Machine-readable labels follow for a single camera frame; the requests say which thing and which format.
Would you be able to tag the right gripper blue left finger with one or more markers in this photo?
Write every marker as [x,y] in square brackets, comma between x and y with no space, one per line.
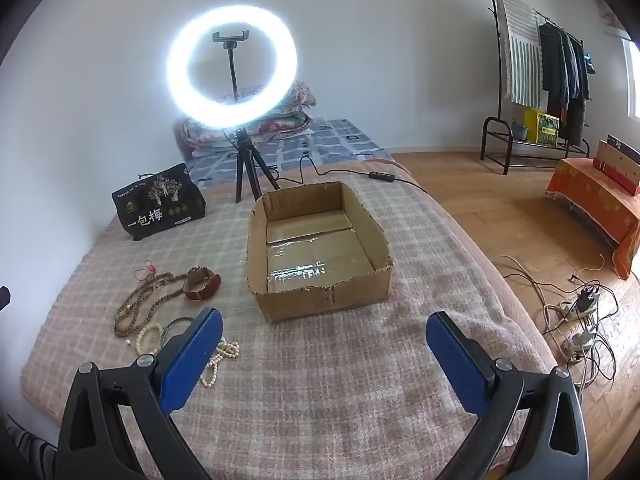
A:
[94,442]

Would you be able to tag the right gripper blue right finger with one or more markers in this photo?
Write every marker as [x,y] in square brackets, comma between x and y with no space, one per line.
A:
[553,442]

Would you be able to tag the red cord jade pendant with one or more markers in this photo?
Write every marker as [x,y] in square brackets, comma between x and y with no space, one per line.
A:
[147,273]

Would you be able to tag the pink plaid bed blanket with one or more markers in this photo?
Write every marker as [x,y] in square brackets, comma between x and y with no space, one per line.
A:
[354,394]

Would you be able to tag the orange covered bench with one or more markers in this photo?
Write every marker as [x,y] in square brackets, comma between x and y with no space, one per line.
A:
[605,202]

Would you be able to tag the cardboard box tray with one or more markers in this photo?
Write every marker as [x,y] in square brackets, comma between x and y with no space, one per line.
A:
[315,249]

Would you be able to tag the red brown flat box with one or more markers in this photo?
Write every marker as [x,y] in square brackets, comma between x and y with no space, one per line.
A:
[618,166]

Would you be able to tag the black clothes rack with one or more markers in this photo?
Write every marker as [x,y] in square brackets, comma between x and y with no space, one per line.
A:
[543,91]

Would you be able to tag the yellow green box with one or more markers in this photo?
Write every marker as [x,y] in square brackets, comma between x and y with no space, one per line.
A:
[541,128]

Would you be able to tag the black tripod stand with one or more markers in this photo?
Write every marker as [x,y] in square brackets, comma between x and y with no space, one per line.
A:
[247,160]

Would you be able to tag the dark hanging clothes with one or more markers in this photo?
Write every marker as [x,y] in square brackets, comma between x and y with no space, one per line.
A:
[565,79]

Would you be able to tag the blue patterned bed sheet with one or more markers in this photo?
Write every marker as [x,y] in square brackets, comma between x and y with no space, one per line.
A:
[326,141]

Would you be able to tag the folded floral quilt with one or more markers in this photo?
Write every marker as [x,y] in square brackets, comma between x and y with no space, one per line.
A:
[290,116]

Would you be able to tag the striped hanging towel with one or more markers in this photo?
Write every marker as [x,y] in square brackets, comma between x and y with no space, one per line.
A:
[521,53]

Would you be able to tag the black phone holder clamp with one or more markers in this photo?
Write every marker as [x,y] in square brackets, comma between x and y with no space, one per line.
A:
[230,43]

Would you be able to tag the white power strip with cables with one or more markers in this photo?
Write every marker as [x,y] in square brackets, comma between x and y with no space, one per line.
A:
[572,319]

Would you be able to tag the white ring light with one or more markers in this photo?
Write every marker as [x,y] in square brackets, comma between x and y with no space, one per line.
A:
[217,115]

